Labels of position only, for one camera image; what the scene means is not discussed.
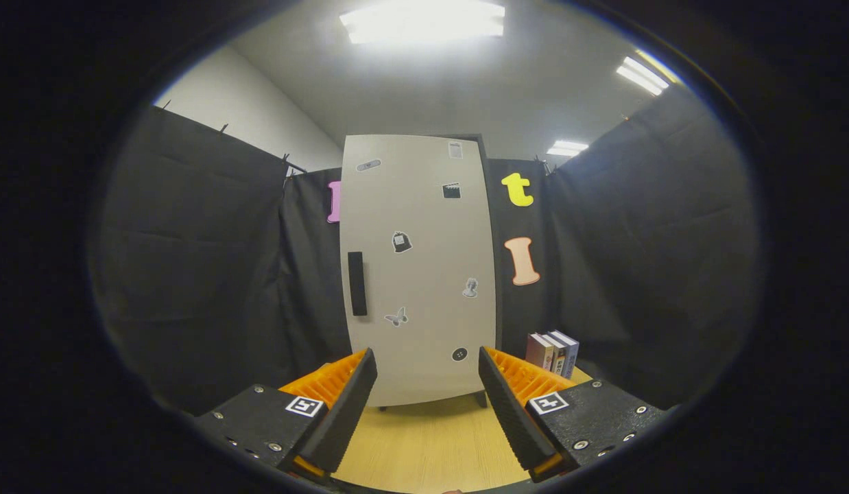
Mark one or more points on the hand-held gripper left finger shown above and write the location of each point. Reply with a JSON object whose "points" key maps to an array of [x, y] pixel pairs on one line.
{"points": [[342, 412]]}

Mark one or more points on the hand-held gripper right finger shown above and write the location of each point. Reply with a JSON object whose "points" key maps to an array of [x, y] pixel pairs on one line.
{"points": [[510, 412]]}

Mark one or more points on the light grey cabinet door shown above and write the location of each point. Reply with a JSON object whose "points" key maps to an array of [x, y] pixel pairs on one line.
{"points": [[424, 343]]}

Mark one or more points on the dark grey cabinet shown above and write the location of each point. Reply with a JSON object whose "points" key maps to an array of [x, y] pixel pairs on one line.
{"points": [[481, 398]]}

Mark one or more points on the white cover book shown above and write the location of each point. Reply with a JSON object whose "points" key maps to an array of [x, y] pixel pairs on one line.
{"points": [[557, 358]]}

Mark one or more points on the black backdrop cloth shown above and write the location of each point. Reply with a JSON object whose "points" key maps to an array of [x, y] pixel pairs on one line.
{"points": [[212, 274]]}

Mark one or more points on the small ceiling light panel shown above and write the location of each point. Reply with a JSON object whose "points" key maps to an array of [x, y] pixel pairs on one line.
{"points": [[567, 148]]}

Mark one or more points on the long ceiling light panel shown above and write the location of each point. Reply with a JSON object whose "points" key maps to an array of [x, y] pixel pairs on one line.
{"points": [[642, 75]]}

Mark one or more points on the large ceiling light panel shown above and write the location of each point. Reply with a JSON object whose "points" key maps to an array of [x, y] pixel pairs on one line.
{"points": [[421, 20]]}

